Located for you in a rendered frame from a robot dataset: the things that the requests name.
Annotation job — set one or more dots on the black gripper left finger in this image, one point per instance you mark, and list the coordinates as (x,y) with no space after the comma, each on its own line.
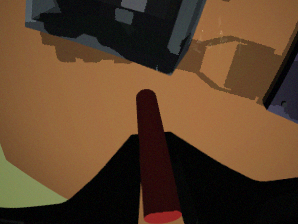
(112,197)

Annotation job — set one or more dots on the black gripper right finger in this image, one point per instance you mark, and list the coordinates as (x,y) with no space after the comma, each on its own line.
(211,193)

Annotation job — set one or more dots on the dark red peg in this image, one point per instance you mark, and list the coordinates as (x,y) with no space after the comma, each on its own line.
(159,191)

